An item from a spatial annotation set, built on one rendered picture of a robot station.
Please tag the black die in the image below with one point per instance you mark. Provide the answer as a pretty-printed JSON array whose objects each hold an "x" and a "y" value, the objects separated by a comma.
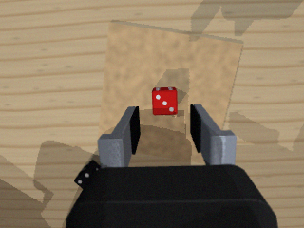
[{"x": 86, "y": 172}]

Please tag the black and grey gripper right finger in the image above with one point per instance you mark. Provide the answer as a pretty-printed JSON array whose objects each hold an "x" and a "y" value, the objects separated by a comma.
[{"x": 216, "y": 146}]

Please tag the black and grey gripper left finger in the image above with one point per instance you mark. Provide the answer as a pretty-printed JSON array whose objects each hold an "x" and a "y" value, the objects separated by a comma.
[{"x": 116, "y": 149}]

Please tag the tan square mat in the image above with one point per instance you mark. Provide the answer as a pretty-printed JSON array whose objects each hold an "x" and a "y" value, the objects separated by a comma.
[{"x": 202, "y": 70}]

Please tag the red die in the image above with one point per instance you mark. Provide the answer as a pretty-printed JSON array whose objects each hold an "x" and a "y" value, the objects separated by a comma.
[{"x": 164, "y": 101}]

